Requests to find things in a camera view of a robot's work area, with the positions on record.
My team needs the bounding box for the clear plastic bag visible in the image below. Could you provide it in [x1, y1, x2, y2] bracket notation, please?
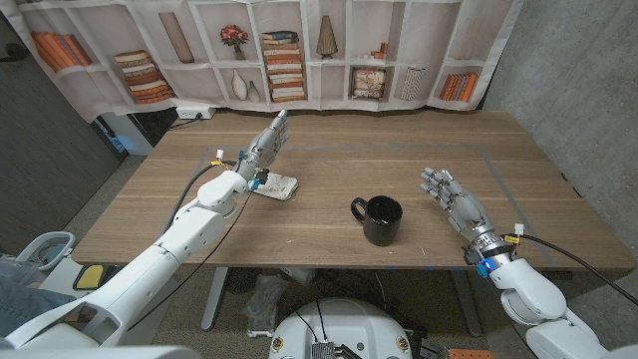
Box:
[241, 273, 290, 338]

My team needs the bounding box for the black round floor object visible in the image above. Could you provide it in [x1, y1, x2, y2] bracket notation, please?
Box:
[224, 267, 258, 295]

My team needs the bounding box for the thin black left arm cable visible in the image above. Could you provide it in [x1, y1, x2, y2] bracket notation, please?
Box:
[127, 191, 253, 333]

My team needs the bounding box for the person in blue jeans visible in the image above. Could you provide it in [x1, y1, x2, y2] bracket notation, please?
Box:
[0, 273, 76, 338]

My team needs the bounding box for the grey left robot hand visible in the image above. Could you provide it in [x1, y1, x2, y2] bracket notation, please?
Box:
[233, 109, 290, 183]

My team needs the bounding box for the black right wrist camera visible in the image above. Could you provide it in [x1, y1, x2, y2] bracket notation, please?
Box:
[462, 246, 492, 279]

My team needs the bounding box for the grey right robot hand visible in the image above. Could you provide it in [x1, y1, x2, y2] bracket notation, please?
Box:
[419, 167, 514, 258]

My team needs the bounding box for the white plastic bin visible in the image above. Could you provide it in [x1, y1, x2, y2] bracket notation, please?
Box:
[16, 230, 76, 273]

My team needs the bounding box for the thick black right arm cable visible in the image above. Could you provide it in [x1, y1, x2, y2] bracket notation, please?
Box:
[517, 232, 638, 306]

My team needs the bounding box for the black ceramic mug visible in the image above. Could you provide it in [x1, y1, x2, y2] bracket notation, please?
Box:
[350, 194, 404, 247]

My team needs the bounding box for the white cabinet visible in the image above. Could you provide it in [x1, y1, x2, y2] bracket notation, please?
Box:
[99, 112, 155, 157]

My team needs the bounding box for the white power strip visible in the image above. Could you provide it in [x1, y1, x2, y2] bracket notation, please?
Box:
[175, 105, 216, 121]

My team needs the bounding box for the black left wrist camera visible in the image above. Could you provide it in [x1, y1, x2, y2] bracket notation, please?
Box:
[248, 169, 270, 191]

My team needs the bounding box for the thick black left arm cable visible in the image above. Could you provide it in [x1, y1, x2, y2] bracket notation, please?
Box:
[166, 160, 240, 235]

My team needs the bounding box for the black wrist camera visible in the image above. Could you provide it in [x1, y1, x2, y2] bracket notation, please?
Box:
[248, 169, 270, 191]
[462, 246, 492, 279]

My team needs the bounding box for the black wall fixture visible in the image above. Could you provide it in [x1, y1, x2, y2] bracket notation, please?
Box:
[0, 42, 30, 64]

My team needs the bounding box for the printed bookshelf backdrop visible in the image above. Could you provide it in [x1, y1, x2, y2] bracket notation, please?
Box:
[0, 0, 524, 124]

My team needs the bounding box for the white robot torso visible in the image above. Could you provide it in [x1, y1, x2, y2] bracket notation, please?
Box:
[268, 297, 414, 359]

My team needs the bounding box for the orange object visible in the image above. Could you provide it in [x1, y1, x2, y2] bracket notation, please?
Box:
[448, 348, 495, 359]

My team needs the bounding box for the yellow and black object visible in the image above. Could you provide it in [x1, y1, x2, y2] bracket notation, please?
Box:
[72, 263, 106, 291]

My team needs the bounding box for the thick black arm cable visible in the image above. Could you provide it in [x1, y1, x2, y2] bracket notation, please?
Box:
[517, 232, 638, 306]
[166, 160, 240, 235]

